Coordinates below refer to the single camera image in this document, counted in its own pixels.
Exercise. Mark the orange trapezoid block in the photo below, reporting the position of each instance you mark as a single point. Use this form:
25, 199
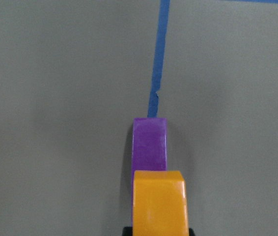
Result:
159, 204

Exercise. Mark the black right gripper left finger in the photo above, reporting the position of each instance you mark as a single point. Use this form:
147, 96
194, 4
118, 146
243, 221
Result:
127, 231

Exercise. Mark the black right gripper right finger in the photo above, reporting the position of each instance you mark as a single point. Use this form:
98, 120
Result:
191, 232

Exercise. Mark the purple trapezoid block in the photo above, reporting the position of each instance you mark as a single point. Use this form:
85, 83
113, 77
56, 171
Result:
149, 146

